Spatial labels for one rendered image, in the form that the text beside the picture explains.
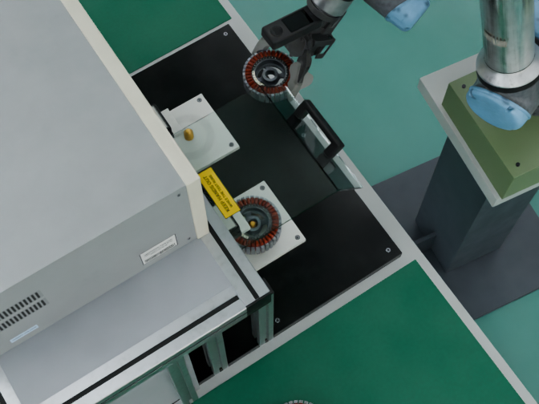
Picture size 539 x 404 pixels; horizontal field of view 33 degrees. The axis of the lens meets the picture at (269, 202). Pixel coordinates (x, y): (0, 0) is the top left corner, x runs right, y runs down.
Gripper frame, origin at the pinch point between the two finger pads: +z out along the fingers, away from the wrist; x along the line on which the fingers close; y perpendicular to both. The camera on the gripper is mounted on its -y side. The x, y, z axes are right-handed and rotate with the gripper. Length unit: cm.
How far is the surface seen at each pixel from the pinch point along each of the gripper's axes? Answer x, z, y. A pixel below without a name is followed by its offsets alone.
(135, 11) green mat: 35.1, 14.7, -4.9
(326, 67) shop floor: 36, 43, 85
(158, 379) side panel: -45, 17, -49
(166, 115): 1.6, 9.7, -20.8
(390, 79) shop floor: 21, 35, 97
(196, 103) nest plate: 5.9, 12.8, -8.0
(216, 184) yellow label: -24.0, -3.8, -33.9
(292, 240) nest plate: -30.4, 12.7, -8.2
